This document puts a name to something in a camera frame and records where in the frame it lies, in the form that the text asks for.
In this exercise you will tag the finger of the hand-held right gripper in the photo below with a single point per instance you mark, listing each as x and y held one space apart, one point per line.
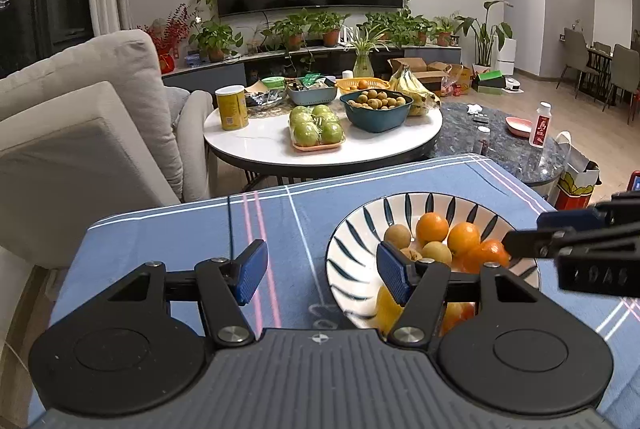
570 219
532 241

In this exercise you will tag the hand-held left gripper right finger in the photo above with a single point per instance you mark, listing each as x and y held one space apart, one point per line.
392 274

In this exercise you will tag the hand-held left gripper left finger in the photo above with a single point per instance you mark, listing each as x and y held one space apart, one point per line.
252 271

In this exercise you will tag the large yellow citrus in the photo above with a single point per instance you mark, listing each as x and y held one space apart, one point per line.
387 315

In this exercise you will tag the large orange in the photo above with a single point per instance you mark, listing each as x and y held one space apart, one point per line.
485 255

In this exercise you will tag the striped ceramic bowl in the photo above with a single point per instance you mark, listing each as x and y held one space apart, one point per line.
360 234

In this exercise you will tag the small orange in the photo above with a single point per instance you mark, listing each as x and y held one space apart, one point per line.
432 228

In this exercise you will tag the red yellow apple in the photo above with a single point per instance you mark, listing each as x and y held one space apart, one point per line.
456 319

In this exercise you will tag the pile of brown fruits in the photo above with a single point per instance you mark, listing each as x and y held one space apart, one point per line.
376 100

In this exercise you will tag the red bag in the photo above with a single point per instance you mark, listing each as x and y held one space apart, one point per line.
634 181

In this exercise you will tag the blue striped tablecloth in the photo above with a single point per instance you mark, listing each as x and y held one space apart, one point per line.
175 229

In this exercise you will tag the dark marble table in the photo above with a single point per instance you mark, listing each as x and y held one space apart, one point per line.
500 159

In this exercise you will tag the white bottle red label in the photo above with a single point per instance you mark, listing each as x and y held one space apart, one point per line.
540 126

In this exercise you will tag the pink dish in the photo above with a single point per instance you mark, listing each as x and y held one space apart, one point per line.
517 125

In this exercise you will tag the round white table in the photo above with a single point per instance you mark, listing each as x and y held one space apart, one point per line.
260 144

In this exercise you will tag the white crumpled tissue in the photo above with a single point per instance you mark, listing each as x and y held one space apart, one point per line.
475 109

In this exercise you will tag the white robot vacuum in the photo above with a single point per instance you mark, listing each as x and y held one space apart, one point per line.
514 85

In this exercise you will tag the dark blue bowl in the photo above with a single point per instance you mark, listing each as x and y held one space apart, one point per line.
375 121

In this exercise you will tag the pack of green apples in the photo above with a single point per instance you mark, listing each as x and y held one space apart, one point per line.
316 129

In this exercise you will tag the grey dining chair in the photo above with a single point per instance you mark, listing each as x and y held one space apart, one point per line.
574 54
622 71

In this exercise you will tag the green black box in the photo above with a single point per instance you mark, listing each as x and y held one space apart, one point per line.
489 83

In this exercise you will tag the dining table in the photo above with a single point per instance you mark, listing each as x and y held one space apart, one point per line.
600 59

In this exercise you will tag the yellow can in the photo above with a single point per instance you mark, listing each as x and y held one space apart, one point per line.
231 109

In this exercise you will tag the dark snack packets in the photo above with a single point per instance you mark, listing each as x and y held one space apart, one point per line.
265 98

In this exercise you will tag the white air purifier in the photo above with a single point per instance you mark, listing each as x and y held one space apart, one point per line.
505 56

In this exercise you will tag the open cardboard box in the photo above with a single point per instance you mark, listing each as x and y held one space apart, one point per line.
450 79
407 68

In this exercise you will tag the grey blue basket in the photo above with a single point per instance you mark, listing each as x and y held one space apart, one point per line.
311 95

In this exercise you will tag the green plastic container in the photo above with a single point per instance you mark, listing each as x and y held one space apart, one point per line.
273 82

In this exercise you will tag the bunch of bananas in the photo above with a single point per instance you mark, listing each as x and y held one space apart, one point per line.
410 84

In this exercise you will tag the yellow basket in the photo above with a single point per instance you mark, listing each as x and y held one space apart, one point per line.
362 85

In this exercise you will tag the grey television cabinet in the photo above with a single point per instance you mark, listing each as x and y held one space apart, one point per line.
225 71

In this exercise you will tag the large leafy floor plant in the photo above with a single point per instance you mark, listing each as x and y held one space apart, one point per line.
485 34

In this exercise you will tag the glass vase with plant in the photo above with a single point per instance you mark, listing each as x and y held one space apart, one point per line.
363 64

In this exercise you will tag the beige sofa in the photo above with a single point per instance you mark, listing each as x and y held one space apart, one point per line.
75 134

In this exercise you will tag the row of potted plants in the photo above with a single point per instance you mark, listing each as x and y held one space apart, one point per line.
217 41

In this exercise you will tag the red berry decoration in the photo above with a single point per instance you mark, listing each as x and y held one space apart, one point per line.
167 36

